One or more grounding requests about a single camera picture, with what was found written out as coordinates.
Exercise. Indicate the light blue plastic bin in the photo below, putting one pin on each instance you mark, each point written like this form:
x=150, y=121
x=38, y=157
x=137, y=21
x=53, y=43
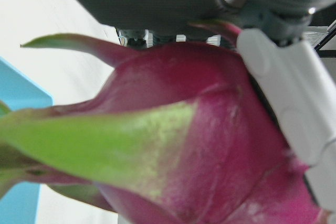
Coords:
x=18, y=87

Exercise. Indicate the pink dragon fruit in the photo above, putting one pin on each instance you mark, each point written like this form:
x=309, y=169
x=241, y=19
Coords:
x=183, y=134

